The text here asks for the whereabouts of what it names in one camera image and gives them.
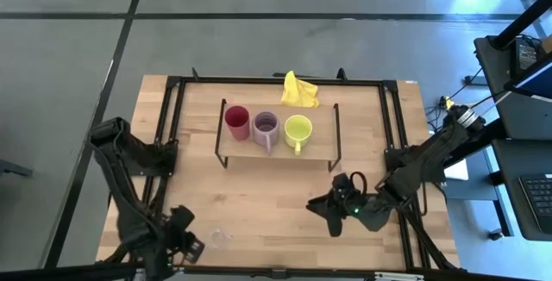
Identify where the purple mug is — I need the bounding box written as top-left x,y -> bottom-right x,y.
251,110 -> 281,157

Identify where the yellow cloth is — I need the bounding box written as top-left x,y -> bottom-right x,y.
279,70 -> 321,109

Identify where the grey furniture foot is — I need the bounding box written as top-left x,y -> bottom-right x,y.
0,157 -> 35,178

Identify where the black keyboard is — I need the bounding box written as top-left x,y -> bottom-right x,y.
518,172 -> 552,235

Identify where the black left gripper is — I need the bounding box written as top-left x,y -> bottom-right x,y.
166,204 -> 207,269

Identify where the wooden shelf with black legs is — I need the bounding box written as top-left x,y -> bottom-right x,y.
214,97 -> 343,174

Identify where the black stand pole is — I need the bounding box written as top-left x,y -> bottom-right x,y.
490,0 -> 552,51

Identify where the clear plastic cup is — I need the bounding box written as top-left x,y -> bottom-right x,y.
206,226 -> 234,250

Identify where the black laptop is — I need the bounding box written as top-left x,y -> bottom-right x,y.
503,51 -> 552,103

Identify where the grey side desk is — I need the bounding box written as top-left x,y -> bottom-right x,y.
473,34 -> 552,242

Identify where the black power adapter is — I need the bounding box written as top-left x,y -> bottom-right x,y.
514,40 -> 539,74

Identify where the black metal table frame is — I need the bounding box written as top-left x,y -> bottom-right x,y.
141,66 -> 461,281

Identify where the pink cup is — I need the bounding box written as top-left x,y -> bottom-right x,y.
223,104 -> 252,142

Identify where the white box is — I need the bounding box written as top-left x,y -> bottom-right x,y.
442,157 -> 470,182

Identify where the black camera rig beam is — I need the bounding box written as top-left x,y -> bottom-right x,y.
0,261 -> 552,281

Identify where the black cable bundle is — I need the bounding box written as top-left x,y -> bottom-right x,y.
423,66 -> 501,134

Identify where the yellow mug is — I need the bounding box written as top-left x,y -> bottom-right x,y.
283,114 -> 314,157

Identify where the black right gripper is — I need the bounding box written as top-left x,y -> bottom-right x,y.
305,172 -> 368,239

